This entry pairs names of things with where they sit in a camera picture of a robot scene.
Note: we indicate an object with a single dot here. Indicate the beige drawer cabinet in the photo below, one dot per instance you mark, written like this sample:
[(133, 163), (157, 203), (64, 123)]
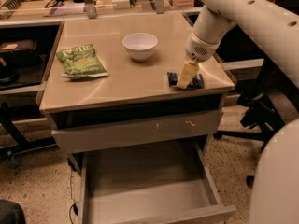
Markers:
[(132, 90)]

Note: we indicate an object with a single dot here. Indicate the dark blue snack bar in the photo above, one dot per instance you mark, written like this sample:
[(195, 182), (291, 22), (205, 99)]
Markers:
[(196, 83)]

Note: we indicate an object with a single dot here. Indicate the closed upper drawer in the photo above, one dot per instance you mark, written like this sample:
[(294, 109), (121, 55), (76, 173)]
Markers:
[(137, 131)]

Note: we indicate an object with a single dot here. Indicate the metal frame post left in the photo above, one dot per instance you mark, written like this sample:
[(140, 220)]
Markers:
[(90, 9)]

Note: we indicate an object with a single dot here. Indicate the white ceramic bowl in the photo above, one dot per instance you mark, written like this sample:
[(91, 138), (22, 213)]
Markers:
[(140, 46)]

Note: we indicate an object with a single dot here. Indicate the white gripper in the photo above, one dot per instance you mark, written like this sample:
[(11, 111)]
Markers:
[(198, 49)]

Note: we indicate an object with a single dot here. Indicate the green chip bag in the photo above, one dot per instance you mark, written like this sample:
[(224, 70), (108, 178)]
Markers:
[(80, 62)]

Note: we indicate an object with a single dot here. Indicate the open lower drawer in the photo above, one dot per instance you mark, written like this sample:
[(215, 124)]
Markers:
[(160, 183)]

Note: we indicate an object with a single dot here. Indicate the dark object bottom left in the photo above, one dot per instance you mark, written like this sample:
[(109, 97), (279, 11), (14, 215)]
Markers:
[(11, 213)]

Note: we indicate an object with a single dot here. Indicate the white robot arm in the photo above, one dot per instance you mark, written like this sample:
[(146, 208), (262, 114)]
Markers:
[(274, 198)]

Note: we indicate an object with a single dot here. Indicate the black desk leg frame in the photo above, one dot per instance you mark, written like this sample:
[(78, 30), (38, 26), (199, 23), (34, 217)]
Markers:
[(9, 114)]

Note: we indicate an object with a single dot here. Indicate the black office chair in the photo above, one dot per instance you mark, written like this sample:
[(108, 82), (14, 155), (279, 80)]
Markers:
[(270, 97)]

